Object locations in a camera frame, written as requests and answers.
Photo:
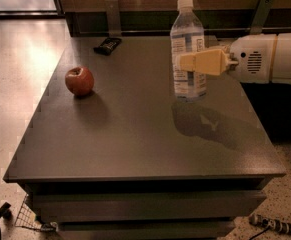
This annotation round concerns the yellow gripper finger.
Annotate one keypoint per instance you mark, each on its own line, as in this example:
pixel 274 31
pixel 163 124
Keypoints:
pixel 209 61
pixel 224 48

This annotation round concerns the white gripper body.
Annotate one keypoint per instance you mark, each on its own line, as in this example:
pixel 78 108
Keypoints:
pixel 251 59

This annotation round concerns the black snack bar wrapper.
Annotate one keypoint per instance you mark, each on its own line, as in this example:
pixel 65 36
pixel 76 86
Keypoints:
pixel 107 46

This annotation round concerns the red apple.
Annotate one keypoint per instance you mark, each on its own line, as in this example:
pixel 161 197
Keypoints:
pixel 79 81

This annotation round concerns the clear blue-label plastic bottle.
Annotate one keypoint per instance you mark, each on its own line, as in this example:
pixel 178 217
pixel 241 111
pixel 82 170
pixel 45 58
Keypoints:
pixel 187 35

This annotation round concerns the dark grey drawer cabinet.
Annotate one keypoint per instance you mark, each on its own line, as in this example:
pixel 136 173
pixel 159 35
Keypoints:
pixel 130 162

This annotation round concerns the right metal bracket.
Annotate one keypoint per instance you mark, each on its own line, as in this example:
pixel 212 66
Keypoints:
pixel 260 16

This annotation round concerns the left metal bracket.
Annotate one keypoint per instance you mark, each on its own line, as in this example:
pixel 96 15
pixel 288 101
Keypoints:
pixel 113 18

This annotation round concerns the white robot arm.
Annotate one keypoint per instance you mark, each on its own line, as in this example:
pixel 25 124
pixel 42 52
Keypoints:
pixel 281 64

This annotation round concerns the striped power strip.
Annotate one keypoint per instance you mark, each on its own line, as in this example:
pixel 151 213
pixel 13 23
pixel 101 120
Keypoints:
pixel 270 224

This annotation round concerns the metal bracket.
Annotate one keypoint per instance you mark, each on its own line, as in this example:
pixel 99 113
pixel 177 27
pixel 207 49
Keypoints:
pixel 113 18
pixel 260 16

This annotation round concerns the wire mesh basket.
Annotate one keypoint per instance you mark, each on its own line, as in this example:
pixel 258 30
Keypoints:
pixel 27 219

